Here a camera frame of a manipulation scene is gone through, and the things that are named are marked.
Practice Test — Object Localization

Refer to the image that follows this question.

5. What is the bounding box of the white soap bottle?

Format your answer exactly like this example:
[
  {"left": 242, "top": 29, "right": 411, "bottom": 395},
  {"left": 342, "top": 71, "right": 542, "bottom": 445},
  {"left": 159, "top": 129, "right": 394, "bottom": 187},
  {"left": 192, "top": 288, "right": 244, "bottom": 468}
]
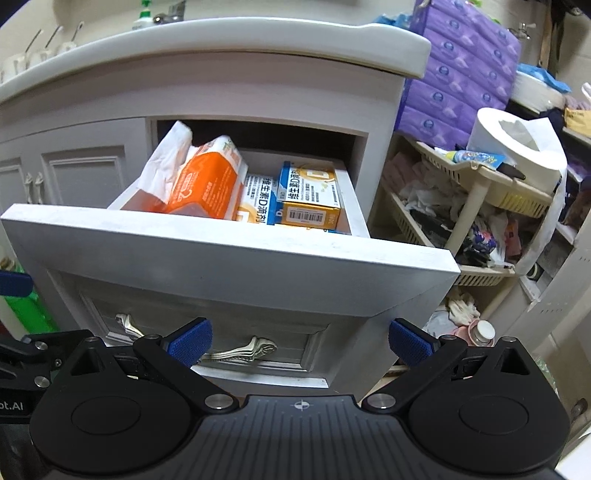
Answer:
[{"left": 131, "top": 0, "right": 155, "bottom": 31}]

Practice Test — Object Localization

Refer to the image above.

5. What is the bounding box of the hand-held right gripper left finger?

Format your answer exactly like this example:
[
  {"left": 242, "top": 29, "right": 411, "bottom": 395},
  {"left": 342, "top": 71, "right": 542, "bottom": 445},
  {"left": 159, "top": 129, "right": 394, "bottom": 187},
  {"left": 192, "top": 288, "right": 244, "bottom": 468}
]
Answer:
[{"left": 56, "top": 318, "right": 238, "bottom": 412}]

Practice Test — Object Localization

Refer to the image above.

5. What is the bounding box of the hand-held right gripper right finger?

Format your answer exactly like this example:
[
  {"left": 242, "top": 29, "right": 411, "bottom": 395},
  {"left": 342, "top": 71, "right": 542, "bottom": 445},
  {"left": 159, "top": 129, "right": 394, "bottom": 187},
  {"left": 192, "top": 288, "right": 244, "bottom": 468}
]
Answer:
[{"left": 361, "top": 318, "right": 539, "bottom": 412}]

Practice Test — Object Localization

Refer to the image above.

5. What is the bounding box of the blue cloth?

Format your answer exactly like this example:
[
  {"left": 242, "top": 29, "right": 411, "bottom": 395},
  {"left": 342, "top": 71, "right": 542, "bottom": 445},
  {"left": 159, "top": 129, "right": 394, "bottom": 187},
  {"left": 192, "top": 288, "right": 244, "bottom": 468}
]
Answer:
[{"left": 517, "top": 62, "right": 571, "bottom": 93}]

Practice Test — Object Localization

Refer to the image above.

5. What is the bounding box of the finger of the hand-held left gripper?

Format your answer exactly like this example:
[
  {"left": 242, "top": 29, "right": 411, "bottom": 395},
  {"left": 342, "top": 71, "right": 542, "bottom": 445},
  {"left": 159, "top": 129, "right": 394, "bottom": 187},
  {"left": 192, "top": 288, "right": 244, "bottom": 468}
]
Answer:
[
  {"left": 0, "top": 329, "right": 93, "bottom": 387},
  {"left": 0, "top": 271, "right": 32, "bottom": 296}
]

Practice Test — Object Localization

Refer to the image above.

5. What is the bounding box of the white drawer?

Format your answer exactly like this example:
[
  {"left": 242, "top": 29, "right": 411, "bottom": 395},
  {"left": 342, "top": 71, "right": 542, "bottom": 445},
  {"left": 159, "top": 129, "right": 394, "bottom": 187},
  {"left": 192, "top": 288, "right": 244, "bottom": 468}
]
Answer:
[{"left": 0, "top": 148, "right": 462, "bottom": 401}]

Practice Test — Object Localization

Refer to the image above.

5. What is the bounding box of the chrome faucet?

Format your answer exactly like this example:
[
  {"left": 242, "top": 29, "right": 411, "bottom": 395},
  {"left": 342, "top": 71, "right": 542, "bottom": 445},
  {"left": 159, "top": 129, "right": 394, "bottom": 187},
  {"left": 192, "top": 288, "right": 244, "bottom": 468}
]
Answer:
[{"left": 152, "top": 0, "right": 188, "bottom": 24}]

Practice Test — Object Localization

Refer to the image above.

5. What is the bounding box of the beige plastic storage rack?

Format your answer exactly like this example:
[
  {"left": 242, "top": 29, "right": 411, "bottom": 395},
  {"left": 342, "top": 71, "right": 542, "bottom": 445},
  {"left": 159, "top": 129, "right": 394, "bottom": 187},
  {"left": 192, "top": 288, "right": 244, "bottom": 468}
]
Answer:
[{"left": 372, "top": 136, "right": 555, "bottom": 287}]

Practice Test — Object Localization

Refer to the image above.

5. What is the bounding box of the orange tissue pack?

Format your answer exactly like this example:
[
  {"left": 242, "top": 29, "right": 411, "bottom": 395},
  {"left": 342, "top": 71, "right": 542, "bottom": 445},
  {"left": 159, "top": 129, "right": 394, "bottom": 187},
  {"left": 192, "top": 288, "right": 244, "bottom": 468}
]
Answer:
[{"left": 139, "top": 121, "right": 245, "bottom": 221}]

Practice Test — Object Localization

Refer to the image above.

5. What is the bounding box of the purple tissue multipack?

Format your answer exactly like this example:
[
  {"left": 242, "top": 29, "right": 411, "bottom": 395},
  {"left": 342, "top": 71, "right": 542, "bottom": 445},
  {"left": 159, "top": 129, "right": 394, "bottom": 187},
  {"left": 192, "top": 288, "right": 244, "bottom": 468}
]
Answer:
[{"left": 397, "top": 0, "right": 522, "bottom": 148}]

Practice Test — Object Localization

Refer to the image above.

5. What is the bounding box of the large white orange medicine box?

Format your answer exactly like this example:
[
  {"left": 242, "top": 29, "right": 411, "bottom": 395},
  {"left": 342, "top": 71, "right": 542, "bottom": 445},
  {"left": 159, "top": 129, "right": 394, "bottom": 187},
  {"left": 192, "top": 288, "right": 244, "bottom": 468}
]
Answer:
[{"left": 235, "top": 173, "right": 282, "bottom": 226}]

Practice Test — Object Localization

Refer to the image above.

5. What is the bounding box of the pink bottle white cap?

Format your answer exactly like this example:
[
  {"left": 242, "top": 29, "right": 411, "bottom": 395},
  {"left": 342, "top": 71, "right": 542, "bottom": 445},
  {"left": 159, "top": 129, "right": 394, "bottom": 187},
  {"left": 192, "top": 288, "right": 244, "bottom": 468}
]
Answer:
[{"left": 466, "top": 319, "right": 497, "bottom": 347}]

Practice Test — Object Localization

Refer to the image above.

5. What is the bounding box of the white vanity cabinet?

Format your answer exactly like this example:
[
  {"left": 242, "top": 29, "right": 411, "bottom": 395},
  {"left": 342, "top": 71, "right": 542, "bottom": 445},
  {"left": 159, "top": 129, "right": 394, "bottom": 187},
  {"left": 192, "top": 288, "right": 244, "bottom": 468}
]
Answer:
[{"left": 0, "top": 76, "right": 407, "bottom": 333}]

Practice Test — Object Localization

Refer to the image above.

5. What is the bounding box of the blue printed tube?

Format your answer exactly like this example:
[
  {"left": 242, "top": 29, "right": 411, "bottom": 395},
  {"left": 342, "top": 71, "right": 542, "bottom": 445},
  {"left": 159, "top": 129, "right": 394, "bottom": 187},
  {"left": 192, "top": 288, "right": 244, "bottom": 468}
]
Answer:
[{"left": 445, "top": 148, "right": 506, "bottom": 168}]

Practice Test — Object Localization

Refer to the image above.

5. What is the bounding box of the silver drawer handle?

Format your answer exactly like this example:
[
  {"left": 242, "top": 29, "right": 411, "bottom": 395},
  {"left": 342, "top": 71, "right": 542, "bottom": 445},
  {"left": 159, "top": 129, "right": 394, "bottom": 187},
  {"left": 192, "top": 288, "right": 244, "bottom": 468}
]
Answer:
[{"left": 115, "top": 313, "right": 278, "bottom": 361}]

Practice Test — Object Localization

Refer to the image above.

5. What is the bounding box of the green bottle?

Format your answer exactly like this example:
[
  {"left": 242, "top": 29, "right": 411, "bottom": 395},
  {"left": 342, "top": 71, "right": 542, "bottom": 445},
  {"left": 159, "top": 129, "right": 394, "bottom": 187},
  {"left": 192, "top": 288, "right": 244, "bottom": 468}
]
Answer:
[{"left": 2, "top": 295, "right": 58, "bottom": 333}]

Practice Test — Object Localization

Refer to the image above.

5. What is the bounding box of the white sink basin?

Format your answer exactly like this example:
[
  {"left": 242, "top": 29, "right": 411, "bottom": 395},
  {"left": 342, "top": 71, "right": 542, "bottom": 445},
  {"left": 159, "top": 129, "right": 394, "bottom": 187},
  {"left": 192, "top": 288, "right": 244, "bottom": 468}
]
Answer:
[{"left": 0, "top": 21, "right": 432, "bottom": 102}]

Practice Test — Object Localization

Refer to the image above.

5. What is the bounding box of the blue plastic bag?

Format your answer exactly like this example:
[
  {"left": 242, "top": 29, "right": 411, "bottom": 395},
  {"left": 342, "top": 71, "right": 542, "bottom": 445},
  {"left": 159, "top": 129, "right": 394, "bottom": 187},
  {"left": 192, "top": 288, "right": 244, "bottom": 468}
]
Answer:
[{"left": 374, "top": 11, "right": 416, "bottom": 26}]

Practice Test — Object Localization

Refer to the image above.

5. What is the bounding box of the white toilet paper roll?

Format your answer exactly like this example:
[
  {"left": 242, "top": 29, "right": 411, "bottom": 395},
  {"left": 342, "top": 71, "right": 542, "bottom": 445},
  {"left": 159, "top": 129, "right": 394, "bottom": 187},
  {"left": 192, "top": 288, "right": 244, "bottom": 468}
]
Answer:
[{"left": 467, "top": 107, "right": 568, "bottom": 195}]

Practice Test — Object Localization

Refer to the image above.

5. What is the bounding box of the white plastic basket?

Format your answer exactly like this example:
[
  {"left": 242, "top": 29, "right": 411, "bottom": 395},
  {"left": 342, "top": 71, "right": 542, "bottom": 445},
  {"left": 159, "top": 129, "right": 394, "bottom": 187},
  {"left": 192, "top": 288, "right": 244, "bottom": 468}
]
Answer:
[{"left": 489, "top": 249, "right": 591, "bottom": 370}]

